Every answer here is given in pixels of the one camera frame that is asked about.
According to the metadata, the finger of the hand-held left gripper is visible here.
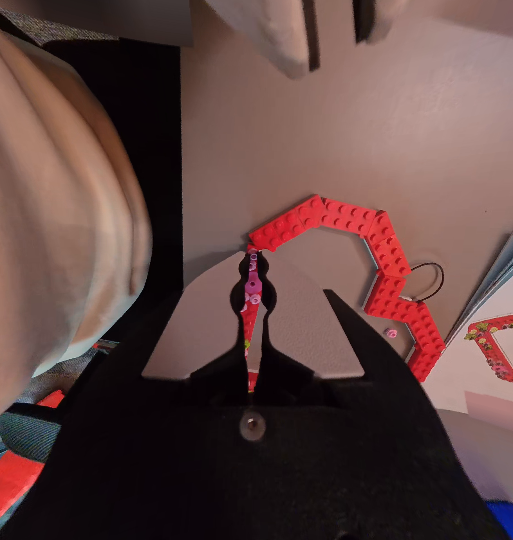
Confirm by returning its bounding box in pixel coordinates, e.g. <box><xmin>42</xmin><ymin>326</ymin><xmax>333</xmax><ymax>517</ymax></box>
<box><xmin>206</xmin><ymin>0</ymin><xmax>321</xmax><ymax>81</ymax></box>
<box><xmin>353</xmin><ymin>0</ymin><xmax>409</xmax><ymax>44</ymax></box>

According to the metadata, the grey desk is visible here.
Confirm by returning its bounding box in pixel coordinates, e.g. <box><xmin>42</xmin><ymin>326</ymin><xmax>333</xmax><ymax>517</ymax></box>
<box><xmin>180</xmin><ymin>0</ymin><xmax>513</xmax><ymax>507</ymax></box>

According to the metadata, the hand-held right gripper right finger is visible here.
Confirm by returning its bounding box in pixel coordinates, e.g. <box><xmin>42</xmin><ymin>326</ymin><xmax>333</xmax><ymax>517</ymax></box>
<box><xmin>256</xmin><ymin>253</ymin><xmax>364</xmax><ymax>380</ymax></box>

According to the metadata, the black elastic cord loop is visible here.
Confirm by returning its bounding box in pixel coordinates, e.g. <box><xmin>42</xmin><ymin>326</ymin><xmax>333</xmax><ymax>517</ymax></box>
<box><xmin>408</xmin><ymin>262</ymin><xmax>445</xmax><ymax>303</ymax></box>

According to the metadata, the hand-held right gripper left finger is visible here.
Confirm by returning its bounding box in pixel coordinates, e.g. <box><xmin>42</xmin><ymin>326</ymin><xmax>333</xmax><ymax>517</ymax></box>
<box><xmin>142</xmin><ymin>251</ymin><xmax>250</xmax><ymax>380</ymax></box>

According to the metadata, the grey fabric chair seat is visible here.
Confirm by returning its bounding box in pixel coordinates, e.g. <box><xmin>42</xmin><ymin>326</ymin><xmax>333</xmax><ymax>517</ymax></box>
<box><xmin>0</xmin><ymin>403</ymin><xmax>63</xmax><ymax>462</ymax></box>

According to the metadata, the red object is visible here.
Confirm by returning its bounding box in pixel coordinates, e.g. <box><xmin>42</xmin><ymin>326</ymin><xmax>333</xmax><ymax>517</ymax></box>
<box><xmin>0</xmin><ymin>390</ymin><xmax>65</xmax><ymax>526</ymax></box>

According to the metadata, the person's beige clothing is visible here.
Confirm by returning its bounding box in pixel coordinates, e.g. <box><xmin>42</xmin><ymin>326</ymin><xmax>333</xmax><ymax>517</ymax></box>
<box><xmin>0</xmin><ymin>17</ymin><xmax>153</xmax><ymax>424</ymax></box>

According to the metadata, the white instruction booklet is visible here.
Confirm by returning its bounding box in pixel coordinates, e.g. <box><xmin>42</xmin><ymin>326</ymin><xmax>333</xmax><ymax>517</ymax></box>
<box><xmin>424</xmin><ymin>227</ymin><xmax>513</xmax><ymax>427</ymax></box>

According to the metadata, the red brick heart frame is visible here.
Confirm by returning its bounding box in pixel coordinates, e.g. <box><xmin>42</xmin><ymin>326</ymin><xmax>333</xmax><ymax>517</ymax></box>
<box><xmin>238</xmin><ymin>194</ymin><xmax>447</xmax><ymax>393</ymax></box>

